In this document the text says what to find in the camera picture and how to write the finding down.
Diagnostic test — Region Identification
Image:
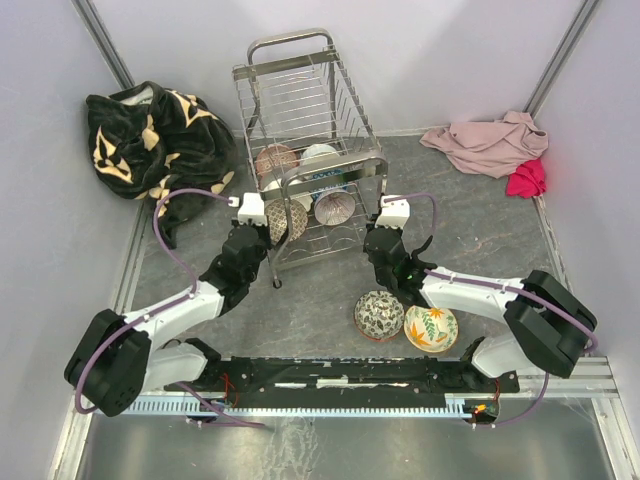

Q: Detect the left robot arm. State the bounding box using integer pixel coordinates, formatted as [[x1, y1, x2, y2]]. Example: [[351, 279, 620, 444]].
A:
[[63, 223, 271, 417]]

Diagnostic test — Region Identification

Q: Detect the black and cream blanket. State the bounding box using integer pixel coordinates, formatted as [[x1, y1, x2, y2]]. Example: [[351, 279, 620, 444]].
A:
[[85, 79, 238, 250]]

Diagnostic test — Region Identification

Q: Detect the light blue cable duct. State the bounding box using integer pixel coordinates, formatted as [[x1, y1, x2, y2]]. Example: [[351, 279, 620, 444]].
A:
[[123, 392, 492, 419]]

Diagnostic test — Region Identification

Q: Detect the stainless steel dish rack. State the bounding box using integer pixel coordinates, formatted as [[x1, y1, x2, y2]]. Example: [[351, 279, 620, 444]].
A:
[[232, 27, 388, 287]]

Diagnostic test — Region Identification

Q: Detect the blue triangle patterned bowl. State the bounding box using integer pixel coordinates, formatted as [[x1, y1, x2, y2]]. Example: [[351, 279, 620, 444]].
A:
[[308, 168, 347, 198]]

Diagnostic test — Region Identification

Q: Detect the plain white bowl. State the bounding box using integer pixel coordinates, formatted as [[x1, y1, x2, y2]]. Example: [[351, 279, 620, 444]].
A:
[[300, 144, 340, 166]]

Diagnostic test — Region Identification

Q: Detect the magenta cloth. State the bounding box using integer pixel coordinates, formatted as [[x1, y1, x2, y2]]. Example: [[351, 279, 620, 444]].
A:
[[506, 158, 547, 199]]

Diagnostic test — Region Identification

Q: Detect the purple cable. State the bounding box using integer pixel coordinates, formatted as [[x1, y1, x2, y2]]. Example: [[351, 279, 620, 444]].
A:
[[73, 188, 266, 430], [382, 193, 600, 430]]

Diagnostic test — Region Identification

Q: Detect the aluminium frame rail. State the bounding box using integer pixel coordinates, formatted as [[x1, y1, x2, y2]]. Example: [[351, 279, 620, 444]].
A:
[[50, 356, 639, 479]]

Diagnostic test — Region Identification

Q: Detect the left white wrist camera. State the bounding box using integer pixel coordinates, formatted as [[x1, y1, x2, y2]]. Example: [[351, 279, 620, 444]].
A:
[[230, 192, 268, 226]]

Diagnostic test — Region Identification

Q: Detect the black leaf patterned bowl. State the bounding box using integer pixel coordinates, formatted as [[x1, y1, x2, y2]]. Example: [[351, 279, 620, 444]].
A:
[[354, 290, 404, 342]]

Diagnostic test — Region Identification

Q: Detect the brown cross patterned bowl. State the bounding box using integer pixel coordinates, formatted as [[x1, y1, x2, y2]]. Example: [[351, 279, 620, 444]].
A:
[[265, 199, 308, 245]]

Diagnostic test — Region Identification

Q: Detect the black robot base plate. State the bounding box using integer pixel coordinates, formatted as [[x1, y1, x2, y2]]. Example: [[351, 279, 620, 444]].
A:
[[187, 356, 520, 407]]

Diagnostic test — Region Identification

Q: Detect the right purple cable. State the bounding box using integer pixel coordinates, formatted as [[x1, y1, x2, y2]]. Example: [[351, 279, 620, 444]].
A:
[[382, 193, 600, 430]]

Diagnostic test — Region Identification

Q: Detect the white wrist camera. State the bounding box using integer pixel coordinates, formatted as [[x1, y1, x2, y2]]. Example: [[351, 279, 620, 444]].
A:
[[230, 192, 268, 226], [374, 195, 411, 230]]

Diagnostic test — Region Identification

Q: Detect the yellow floral bowl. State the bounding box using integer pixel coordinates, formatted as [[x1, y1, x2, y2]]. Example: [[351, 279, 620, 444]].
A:
[[404, 306, 459, 354]]

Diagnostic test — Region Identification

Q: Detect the dusty pink cloth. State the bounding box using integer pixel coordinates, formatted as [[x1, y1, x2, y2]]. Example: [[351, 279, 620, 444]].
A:
[[420, 111, 549, 179]]

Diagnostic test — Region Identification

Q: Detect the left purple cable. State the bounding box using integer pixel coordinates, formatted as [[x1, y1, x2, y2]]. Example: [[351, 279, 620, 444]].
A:
[[73, 188, 266, 430]]

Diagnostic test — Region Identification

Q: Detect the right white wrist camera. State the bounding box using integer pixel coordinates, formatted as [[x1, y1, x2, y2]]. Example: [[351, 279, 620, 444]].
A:
[[374, 195, 411, 230]]

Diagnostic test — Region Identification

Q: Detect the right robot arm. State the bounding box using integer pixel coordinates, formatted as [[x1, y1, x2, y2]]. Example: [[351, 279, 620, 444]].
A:
[[363, 222, 598, 391]]

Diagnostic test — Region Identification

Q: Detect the white scalloped bowl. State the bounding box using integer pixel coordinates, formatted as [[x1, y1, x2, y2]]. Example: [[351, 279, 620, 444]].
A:
[[262, 172, 314, 211]]

